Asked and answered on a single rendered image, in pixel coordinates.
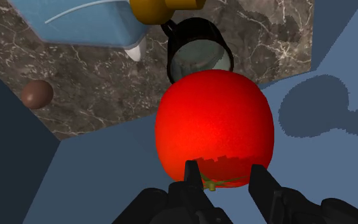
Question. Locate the yellow-brown rounded object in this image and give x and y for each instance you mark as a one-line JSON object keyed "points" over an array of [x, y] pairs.
{"points": [[157, 11]]}

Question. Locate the brown ball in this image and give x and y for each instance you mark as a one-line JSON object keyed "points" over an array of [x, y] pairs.
{"points": [[37, 94]]}

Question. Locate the blue and white container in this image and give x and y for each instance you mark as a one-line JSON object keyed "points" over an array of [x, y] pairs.
{"points": [[82, 24]]}

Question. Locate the black cup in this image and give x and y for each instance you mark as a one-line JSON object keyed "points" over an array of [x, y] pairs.
{"points": [[197, 52]]}

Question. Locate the red tomato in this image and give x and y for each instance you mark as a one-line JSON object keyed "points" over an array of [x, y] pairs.
{"points": [[214, 124]]}

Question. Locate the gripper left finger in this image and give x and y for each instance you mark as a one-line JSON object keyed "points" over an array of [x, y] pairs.
{"points": [[188, 198]]}

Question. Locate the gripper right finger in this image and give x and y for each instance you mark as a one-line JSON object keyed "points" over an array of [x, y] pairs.
{"points": [[278, 201]]}

